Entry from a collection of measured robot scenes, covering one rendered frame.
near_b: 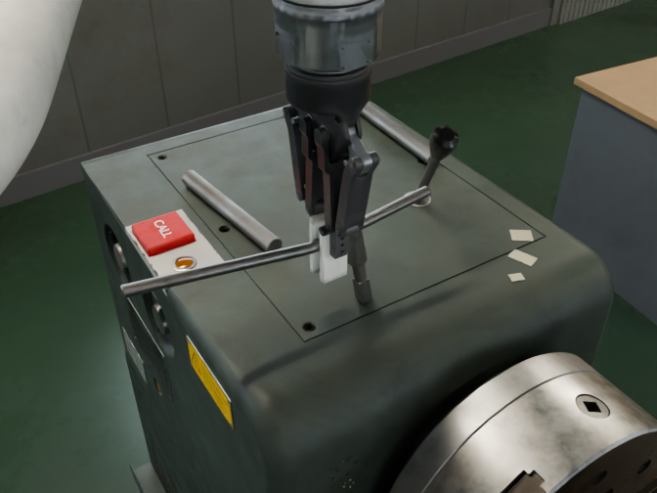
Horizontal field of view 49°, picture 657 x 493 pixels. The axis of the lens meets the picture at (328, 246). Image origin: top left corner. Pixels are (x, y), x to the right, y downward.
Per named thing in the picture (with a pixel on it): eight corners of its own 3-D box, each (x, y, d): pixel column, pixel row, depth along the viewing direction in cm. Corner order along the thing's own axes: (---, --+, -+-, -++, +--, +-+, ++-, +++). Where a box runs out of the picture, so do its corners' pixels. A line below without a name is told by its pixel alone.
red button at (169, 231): (133, 237, 90) (130, 223, 89) (178, 222, 93) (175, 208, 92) (150, 262, 86) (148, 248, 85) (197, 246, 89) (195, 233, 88)
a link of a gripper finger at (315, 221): (312, 220, 72) (308, 216, 72) (313, 274, 76) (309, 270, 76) (337, 210, 73) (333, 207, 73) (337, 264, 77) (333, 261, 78)
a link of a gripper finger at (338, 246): (341, 207, 70) (359, 223, 68) (341, 249, 73) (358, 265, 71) (328, 212, 70) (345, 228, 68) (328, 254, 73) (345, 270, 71)
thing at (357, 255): (367, 290, 81) (350, 203, 74) (378, 298, 79) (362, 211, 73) (351, 298, 80) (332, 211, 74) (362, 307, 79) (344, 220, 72)
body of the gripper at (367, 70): (266, 49, 63) (271, 143, 69) (316, 85, 57) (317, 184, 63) (338, 32, 66) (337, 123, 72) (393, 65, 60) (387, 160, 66)
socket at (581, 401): (591, 417, 74) (600, 396, 72) (603, 441, 71) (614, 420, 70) (560, 414, 73) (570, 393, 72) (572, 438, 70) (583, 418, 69)
